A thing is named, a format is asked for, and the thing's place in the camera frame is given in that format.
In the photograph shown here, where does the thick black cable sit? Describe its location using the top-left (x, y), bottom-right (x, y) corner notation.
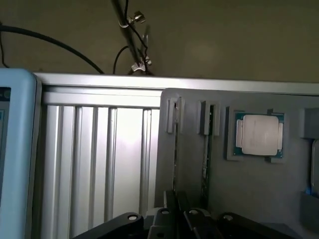
top-left (0, 24), bottom-right (105, 75)

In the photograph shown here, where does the metal rod with clamps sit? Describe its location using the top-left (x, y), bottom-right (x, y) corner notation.
top-left (111, 0), bottom-right (154, 75)

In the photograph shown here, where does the grey parts rack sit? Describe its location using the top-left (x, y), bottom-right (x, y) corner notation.
top-left (154, 87), bottom-right (319, 239)

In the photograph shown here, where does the CPU with silver lid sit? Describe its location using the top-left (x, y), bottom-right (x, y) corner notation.
top-left (233, 112), bottom-right (285, 158)

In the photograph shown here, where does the pale teach pendant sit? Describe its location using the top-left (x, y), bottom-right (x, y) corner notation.
top-left (0, 68), bottom-right (43, 239)

